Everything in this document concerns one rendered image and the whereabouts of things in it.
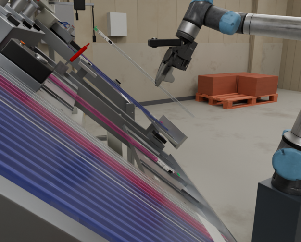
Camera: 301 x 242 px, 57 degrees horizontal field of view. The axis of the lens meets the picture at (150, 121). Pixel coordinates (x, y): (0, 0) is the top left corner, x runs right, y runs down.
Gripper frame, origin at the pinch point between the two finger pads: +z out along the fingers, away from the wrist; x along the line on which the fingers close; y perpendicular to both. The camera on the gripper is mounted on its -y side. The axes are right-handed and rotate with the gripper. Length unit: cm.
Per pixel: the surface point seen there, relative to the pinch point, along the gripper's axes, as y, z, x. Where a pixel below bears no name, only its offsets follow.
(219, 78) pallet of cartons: 207, -52, 373
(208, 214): 10, 20, -53
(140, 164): -9, 16, -49
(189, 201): 6, 20, -50
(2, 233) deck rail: -29, 12, -86
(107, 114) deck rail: -14.3, 15.4, -18.2
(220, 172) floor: 117, 47, 103
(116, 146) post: -0.9, 31.4, 7.8
